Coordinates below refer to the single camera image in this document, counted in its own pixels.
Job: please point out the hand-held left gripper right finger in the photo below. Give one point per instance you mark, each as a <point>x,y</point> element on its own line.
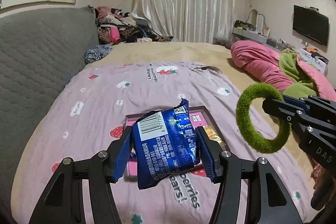
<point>208,158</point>

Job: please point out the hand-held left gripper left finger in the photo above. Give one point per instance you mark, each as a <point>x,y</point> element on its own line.
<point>122,158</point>

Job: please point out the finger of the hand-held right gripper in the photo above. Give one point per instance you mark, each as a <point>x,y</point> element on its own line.
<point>278,108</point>
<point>294,101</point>

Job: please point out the yellow cake packet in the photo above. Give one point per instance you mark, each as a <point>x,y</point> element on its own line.
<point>214,134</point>

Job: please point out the shallow grey cardboard box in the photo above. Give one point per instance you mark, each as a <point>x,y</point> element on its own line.
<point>214,122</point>

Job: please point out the blue foil snack packet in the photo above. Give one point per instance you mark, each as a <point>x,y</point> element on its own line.
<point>168,148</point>

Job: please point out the green fleece blanket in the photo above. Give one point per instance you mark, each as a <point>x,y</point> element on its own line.
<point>288,64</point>

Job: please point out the pink quilt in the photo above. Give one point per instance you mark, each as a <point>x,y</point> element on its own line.
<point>252,61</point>

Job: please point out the pink printed bedsheet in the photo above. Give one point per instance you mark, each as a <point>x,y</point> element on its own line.
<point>92,108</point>

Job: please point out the arched table mirror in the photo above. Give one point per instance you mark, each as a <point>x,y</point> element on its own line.
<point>258,20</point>

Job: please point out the black bag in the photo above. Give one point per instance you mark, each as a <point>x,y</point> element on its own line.
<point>244,25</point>

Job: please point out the blue floral cloth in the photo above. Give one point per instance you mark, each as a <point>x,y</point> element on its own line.
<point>97,53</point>

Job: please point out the grey quilted headboard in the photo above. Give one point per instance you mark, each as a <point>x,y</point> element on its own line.
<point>34,61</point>

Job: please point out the pile of clothes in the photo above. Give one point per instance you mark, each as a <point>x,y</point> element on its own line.
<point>115,27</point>

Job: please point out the black wall television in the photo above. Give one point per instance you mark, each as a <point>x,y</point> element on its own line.
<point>311,24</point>

